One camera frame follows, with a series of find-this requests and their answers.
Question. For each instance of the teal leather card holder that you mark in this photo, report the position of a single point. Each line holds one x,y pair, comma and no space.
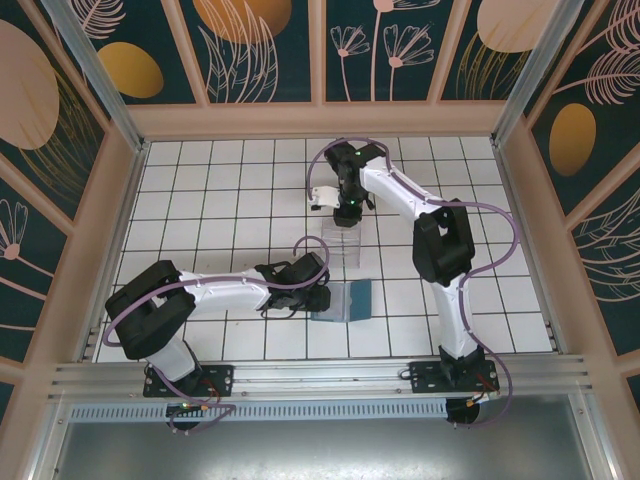
360,300

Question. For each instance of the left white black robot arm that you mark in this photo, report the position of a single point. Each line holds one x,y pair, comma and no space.
225,295

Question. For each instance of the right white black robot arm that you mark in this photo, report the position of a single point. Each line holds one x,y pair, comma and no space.
395,185

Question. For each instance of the clear acrylic card stand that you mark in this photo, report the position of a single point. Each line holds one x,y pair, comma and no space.
340,250

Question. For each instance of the grey metal sheet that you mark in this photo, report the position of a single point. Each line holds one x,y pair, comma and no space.
320,450

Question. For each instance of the aluminium mounting rail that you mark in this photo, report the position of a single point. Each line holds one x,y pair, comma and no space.
320,377

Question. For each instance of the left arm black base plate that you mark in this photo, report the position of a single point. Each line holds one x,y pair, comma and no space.
220,380

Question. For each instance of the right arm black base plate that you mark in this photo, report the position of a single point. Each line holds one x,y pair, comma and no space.
425,380

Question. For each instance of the aluminium side rail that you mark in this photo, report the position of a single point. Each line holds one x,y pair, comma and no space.
114,250

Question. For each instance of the aluminium frame post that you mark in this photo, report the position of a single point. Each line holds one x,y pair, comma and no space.
539,75
100,75

